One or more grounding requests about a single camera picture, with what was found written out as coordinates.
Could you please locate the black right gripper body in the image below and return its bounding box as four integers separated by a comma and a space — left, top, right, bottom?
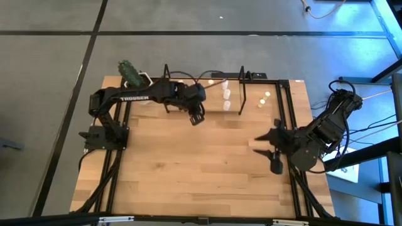
271, 118, 296, 155

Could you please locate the silver metal bracket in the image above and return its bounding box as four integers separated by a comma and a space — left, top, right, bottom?
272, 218, 309, 226
98, 215, 135, 224

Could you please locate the black floor cable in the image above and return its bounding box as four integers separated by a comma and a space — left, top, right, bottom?
310, 100, 398, 164

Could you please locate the green cactus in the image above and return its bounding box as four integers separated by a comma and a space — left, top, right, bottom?
117, 59, 146, 90

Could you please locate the grey floor cable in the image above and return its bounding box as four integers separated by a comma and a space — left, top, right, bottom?
340, 119, 402, 142

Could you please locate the black left wrist camera cable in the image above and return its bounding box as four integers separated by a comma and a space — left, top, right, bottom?
168, 70, 225, 87

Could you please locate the black right arm cable loop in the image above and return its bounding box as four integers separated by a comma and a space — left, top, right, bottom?
328, 79, 357, 97

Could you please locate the yellow plug power cable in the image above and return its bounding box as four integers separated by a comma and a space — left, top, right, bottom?
361, 89, 393, 101

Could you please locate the white floor box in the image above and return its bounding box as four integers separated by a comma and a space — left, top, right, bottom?
323, 140, 361, 183

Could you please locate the black gantry beam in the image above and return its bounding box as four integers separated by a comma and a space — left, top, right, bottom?
0, 212, 402, 226

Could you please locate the black bar-shaped device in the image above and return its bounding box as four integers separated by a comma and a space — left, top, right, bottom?
210, 72, 268, 80

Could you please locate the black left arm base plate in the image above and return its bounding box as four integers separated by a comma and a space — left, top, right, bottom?
78, 124, 130, 151

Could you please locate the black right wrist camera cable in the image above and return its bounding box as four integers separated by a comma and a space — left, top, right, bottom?
309, 117, 352, 175

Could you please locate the black neighbouring station frame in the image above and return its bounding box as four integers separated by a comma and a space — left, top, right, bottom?
323, 58, 402, 226

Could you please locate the tan floor cable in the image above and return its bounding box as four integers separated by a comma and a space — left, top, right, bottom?
300, 0, 348, 19

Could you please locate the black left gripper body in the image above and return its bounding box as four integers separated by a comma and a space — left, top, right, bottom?
175, 83, 207, 116

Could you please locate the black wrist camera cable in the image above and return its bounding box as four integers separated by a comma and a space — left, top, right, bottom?
309, 117, 352, 175
168, 70, 225, 87

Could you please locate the black aluminium table frame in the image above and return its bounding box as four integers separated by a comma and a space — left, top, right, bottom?
70, 75, 337, 220

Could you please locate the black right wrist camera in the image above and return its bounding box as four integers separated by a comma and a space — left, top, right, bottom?
270, 153, 285, 175

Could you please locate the grey floor object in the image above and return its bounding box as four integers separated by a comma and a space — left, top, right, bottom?
0, 139, 24, 151

